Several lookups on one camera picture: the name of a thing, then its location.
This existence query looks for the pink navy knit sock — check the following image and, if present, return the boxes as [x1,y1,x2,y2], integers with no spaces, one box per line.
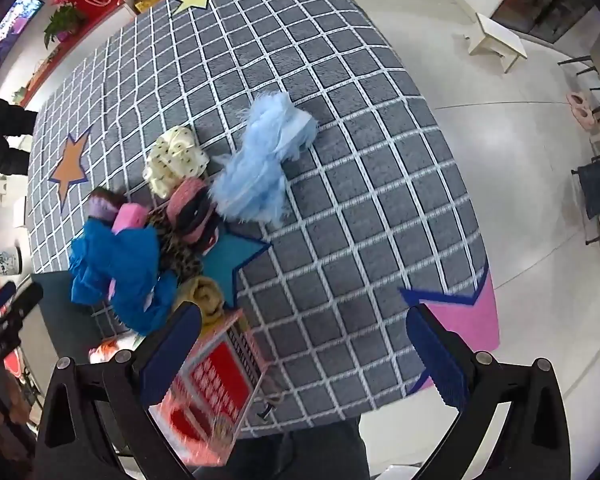
[166,178,221,255]

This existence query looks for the grey checkered star rug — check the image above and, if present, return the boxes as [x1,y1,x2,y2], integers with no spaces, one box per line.
[27,0,500,438]

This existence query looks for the cream dotted scrunchie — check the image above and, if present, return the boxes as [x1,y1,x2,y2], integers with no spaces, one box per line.
[143,126,209,200]

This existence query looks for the pink sponge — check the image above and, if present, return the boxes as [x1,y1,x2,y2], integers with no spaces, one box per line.
[111,203,148,234]

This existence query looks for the pink slippers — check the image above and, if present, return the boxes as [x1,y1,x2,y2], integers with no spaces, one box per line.
[566,92,596,131]

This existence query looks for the leopard print scarf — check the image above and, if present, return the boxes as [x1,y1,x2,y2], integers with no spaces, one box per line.
[146,207,202,285]

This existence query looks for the blue plastic shoe cover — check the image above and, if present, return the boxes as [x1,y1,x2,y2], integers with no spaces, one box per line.
[69,218,178,336]

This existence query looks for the white low stool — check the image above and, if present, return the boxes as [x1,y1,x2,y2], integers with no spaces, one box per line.
[466,13,528,74]

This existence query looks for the dark green storage box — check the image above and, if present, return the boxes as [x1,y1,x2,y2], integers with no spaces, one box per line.
[31,271,129,363]

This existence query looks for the wall television screen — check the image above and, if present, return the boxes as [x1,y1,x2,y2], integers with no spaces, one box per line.
[0,0,43,68]

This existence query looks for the red white tv cabinet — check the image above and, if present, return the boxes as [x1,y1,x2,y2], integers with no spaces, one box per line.
[21,3,136,110]

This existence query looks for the green potted plant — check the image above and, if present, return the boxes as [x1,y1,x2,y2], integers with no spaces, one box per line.
[43,4,84,48]

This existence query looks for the pink red snack package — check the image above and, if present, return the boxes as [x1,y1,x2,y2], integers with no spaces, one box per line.
[149,310,268,467]

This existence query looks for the beige fuzzy sock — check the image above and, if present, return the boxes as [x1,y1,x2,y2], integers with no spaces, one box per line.
[172,275,225,326]

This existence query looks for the light blue fluffy scrunchie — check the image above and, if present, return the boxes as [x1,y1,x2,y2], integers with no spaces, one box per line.
[210,92,318,226]

